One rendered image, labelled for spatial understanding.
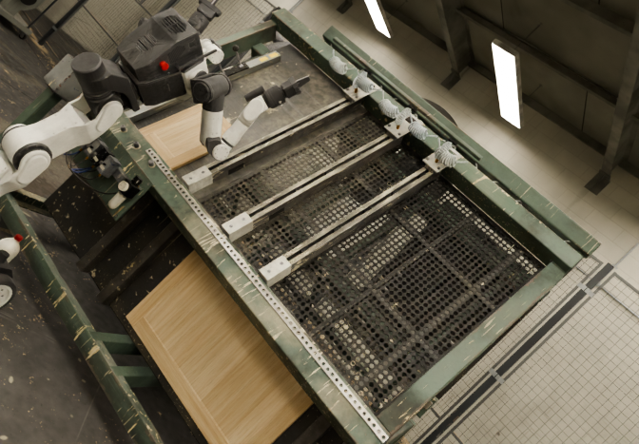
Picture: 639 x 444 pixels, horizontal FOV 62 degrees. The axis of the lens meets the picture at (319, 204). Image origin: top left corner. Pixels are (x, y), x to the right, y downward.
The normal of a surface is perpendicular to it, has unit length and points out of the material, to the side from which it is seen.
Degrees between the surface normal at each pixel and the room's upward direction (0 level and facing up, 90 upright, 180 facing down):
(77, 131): 112
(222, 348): 90
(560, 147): 90
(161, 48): 82
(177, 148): 59
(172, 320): 90
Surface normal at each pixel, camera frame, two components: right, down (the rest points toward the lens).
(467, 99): -0.36, -0.36
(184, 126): 0.11, -0.60
